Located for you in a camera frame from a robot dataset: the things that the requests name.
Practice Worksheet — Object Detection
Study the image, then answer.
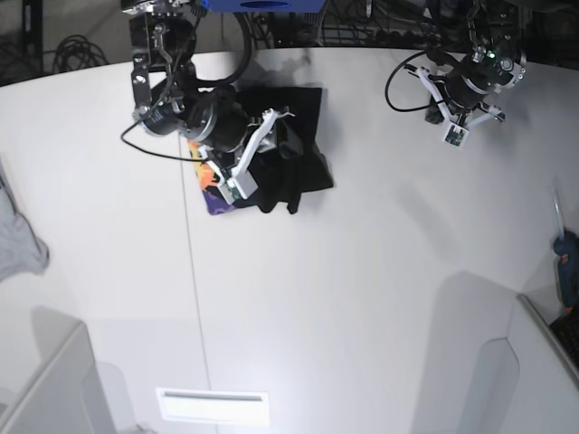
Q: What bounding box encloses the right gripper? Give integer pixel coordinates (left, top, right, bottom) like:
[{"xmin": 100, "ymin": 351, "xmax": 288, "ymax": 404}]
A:
[{"xmin": 180, "ymin": 90, "xmax": 304, "ymax": 181}]

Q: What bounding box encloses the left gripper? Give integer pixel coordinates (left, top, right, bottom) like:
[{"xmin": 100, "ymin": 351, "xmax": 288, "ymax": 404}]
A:
[{"xmin": 404, "ymin": 64, "xmax": 506, "ymax": 128}]

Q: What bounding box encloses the black T-shirt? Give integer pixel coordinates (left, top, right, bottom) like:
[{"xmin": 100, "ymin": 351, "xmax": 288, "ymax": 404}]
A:
[{"xmin": 194, "ymin": 87, "xmax": 334, "ymax": 216}]

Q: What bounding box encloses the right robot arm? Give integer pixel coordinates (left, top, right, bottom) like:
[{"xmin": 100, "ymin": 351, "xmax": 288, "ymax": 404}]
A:
[{"xmin": 121, "ymin": 1, "xmax": 304, "ymax": 182}]

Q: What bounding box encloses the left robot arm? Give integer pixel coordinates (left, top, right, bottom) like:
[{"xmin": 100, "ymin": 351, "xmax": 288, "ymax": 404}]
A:
[{"xmin": 384, "ymin": 1, "xmax": 527, "ymax": 128}]

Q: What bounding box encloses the blue plastic box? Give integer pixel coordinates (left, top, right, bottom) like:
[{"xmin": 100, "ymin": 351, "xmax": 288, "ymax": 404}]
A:
[{"xmin": 201, "ymin": 0, "xmax": 325, "ymax": 14}]

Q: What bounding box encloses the clear glue stick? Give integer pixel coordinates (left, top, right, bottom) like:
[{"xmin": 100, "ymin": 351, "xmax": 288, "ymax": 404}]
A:
[{"xmin": 550, "ymin": 187, "xmax": 565, "ymax": 240}]

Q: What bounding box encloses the blue glue gun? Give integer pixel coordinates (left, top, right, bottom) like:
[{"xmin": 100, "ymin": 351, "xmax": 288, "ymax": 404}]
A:
[{"xmin": 553, "ymin": 230, "xmax": 578, "ymax": 308}]

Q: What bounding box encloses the black keyboard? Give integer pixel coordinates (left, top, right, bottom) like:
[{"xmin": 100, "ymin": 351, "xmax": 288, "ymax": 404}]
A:
[{"xmin": 550, "ymin": 309, "xmax": 579, "ymax": 366}]

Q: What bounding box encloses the white table slot plate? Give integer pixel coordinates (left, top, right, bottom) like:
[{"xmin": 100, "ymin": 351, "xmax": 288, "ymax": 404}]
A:
[{"xmin": 156, "ymin": 388, "xmax": 271, "ymax": 427}]

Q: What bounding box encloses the white partition right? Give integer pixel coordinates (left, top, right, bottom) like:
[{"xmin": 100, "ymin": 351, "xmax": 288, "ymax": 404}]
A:
[{"xmin": 472, "ymin": 296, "xmax": 578, "ymax": 433}]

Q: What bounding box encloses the grey cloth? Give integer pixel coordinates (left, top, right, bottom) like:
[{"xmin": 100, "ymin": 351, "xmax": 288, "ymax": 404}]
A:
[{"xmin": 1, "ymin": 165, "xmax": 50, "ymax": 281}]

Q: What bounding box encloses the white cabinet left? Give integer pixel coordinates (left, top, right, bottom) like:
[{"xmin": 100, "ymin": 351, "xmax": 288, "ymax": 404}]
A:
[{"xmin": 1, "ymin": 307, "xmax": 117, "ymax": 433}]

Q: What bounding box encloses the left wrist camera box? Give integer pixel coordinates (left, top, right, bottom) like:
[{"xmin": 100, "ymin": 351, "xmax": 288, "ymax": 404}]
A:
[{"xmin": 442, "ymin": 122, "xmax": 470, "ymax": 147}]

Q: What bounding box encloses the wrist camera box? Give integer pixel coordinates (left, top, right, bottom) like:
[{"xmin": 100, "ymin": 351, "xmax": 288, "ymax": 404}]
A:
[
  {"xmin": 217, "ymin": 172, "xmax": 258, "ymax": 205},
  {"xmin": 442, "ymin": 122, "xmax": 470, "ymax": 147}
]

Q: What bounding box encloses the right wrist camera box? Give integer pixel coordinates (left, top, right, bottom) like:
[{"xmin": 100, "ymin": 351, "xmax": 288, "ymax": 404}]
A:
[{"xmin": 217, "ymin": 172, "xmax": 258, "ymax": 205}]

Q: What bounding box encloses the coiled black cable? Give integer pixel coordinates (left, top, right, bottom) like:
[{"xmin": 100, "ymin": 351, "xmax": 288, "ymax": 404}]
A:
[{"xmin": 52, "ymin": 35, "xmax": 109, "ymax": 76}]

